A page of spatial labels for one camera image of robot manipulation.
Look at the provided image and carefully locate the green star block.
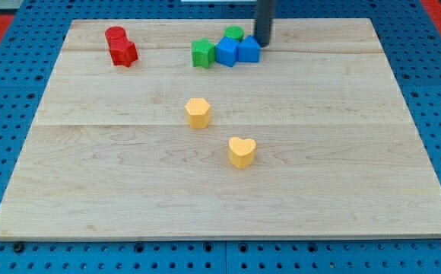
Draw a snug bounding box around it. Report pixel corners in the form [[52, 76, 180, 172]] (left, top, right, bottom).
[[191, 37, 216, 69]]

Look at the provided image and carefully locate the red star block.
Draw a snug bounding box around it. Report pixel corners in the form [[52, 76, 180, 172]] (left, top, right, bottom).
[[109, 39, 138, 67]]

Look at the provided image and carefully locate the yellow heart block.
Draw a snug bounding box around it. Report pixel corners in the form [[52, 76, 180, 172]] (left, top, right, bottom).
[[228, 136, 257, 169]]

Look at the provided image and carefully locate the yellow hexagon block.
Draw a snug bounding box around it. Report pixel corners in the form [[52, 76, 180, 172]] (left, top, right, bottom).
[[185, 97, 211, 129]]

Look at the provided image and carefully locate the light wooden board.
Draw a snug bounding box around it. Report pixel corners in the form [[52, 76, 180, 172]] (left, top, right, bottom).
[[0, 18, 441, 242]]

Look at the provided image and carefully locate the blue cube block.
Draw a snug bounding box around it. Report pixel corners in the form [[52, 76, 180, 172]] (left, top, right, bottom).
[[216, 37, 240, 67]]

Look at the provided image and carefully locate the blue triangle block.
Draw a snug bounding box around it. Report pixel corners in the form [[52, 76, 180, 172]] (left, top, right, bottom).
[[237, 36, 261, 62]]

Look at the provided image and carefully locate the green cylinder block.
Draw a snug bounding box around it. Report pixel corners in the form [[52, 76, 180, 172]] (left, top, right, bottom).
[[224, 25, 244, 42]]

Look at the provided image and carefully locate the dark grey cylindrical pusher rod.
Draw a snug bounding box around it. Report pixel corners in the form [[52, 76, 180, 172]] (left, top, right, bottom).
[[253, 0, 278, 48]]

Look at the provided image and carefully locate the red cylinder block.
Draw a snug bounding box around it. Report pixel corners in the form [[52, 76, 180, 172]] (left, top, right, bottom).
[[105, 26, 127, 47]]

